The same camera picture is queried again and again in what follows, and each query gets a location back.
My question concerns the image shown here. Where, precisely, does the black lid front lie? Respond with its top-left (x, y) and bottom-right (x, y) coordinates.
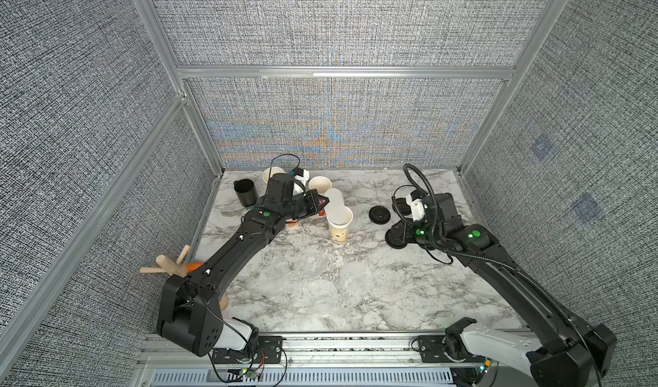
top-left (385, 229), bottom-right (412, 249)

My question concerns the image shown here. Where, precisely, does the black lid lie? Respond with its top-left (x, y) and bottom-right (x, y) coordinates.
top-left (394, 198), bottom-right (411, 217)
top-left (368, 205), bottom-right (391, 225)
top-left (385, 229), bottom-right (412, 249)

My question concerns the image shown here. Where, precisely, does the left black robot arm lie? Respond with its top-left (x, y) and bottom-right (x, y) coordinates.
top-left (156, 174), bottom-right (330, 356)

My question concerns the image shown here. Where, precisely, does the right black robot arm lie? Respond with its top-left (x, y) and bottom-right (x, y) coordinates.
top-left (386, 188), bottom-right (617, 386)

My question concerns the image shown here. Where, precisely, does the red paper cup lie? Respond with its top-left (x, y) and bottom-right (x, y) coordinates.
top-left (308, 176), bottom-right (332, 197)

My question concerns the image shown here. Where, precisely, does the black lid back middle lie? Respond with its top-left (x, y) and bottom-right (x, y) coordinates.
top-left (394, 198), bottom-right (411, 217)

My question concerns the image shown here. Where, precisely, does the black lid left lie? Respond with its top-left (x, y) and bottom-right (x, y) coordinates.
top-left (368, 205), bottom-right (391, 225)

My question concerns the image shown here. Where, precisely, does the black cylindrical cup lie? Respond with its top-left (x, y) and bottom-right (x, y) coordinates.
top-left (233, 178), bottom-right (259, 207)

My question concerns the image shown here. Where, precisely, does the wooden peg rack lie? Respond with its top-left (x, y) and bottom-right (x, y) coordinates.
top-left (139, 244), bottom-right (230, 311)

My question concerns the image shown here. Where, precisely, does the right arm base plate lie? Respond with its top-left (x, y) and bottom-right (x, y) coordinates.
top-left (410, 335), bottom-right (487, 365)

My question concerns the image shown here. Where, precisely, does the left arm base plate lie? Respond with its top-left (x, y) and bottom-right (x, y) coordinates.
top-left (212, 336), bottom-right (283, 366)

